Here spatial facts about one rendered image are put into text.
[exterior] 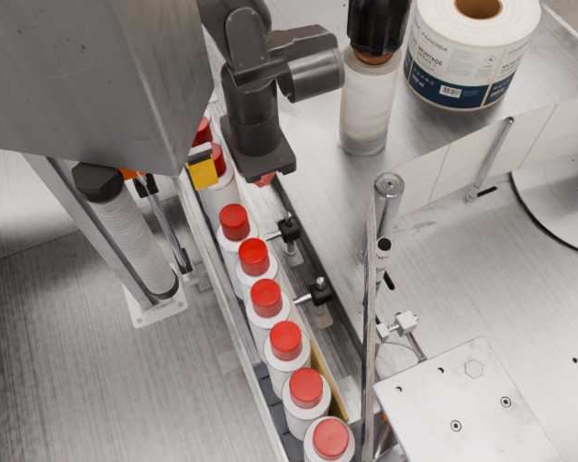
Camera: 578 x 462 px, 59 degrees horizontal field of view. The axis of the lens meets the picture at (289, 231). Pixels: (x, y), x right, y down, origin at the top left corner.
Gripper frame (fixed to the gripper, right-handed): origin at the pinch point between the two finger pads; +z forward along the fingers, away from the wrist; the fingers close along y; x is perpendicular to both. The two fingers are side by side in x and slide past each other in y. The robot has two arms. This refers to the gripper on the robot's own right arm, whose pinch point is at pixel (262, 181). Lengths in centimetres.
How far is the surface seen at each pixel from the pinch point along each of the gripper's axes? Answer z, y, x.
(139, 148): -30.2, -14.9, 11.9
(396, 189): -5.0, -11.0, -13.7
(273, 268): -3.0, -14.1, 3.7
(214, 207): 2.2, 0.1, 7.3
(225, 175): -3.1, 0.7, 4.7
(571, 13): 103, 101, -183
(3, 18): -39.7, -12.2, 15.7
